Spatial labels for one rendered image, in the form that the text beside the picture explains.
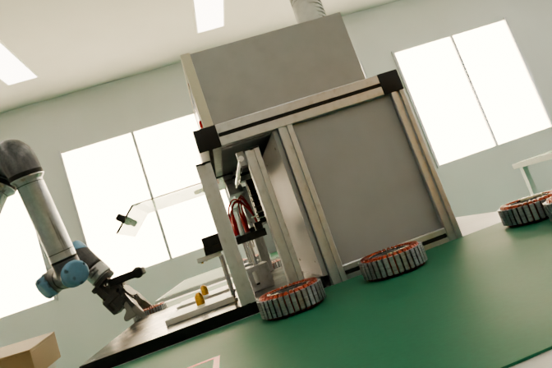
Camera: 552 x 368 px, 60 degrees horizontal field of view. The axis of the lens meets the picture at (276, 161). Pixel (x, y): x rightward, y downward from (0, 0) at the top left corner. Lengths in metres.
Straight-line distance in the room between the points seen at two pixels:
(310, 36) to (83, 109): 5.34
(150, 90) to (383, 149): 5.39
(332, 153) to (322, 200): 0.10
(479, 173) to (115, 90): 4.75
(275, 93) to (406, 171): 0.33
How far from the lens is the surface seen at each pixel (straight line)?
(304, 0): 2.69
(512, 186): 6.97
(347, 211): 0.97
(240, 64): 1.11
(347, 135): 0.99
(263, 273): 1.11
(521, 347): 0.39
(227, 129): 0.95
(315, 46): 1.15
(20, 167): 1.56
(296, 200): 0.94
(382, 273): 0.80
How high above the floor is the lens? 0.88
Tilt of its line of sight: 8 degrees up
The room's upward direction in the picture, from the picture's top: 19 degrees counter-clockwise
